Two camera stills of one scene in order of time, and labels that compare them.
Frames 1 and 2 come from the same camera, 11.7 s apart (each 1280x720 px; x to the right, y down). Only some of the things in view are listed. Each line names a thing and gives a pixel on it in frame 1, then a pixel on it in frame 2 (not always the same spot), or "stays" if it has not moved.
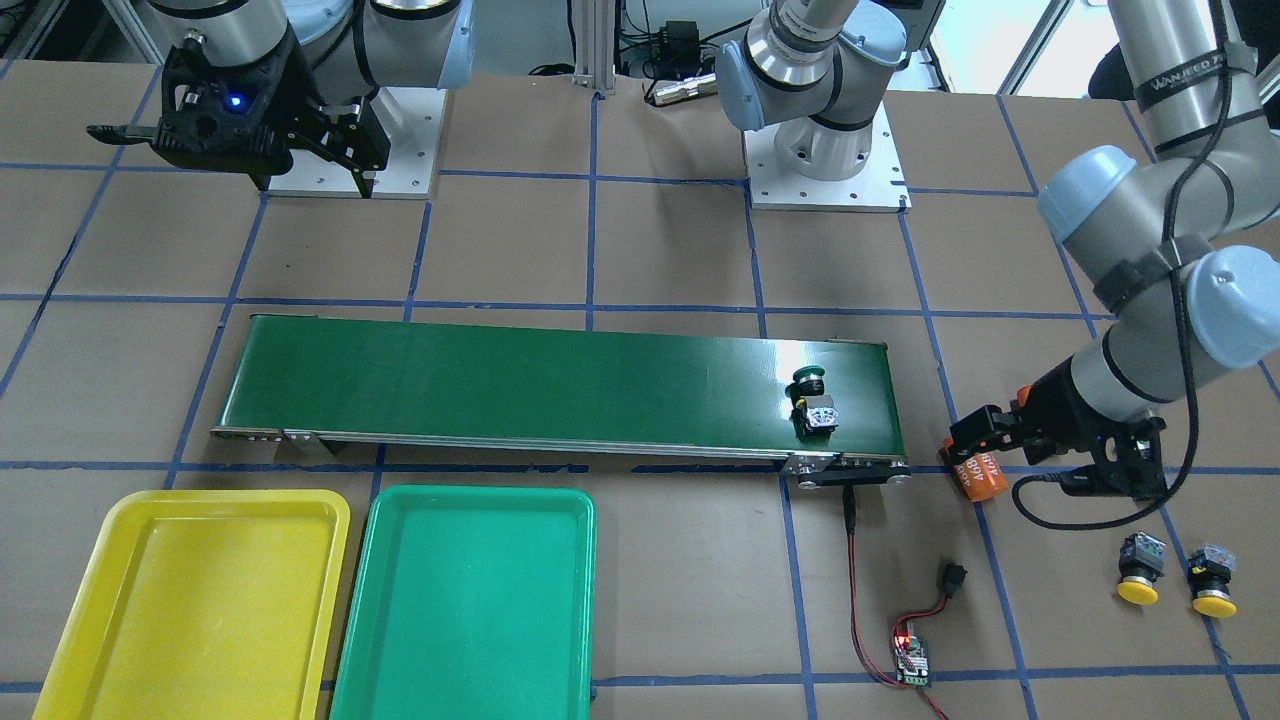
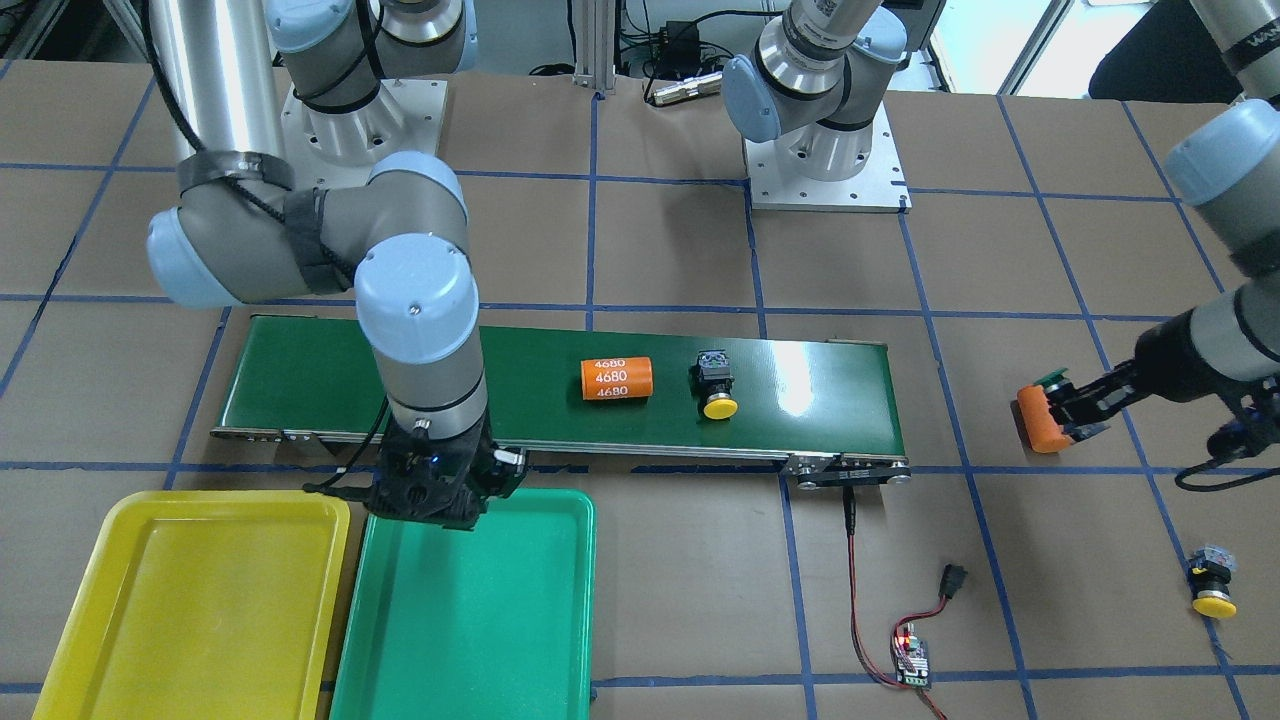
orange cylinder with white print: x=981 y=477 to x=617 y=377
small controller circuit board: x=913 y=663 stays
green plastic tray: x=472 y=602 stays
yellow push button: x=1138 y=590 to x=714 y=382
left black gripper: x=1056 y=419 to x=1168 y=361
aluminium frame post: x=595 y=44 stays
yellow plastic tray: x=207 y=604 stays
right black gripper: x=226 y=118 to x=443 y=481
